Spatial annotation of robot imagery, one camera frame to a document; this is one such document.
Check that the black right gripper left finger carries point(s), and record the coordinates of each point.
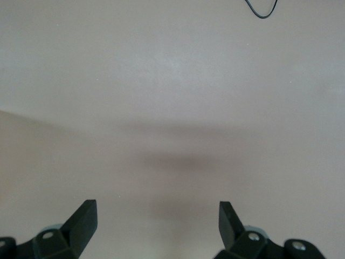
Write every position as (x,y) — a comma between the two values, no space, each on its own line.
(78,232)

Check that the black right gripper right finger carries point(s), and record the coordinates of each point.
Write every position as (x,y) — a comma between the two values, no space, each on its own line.
(237,242)

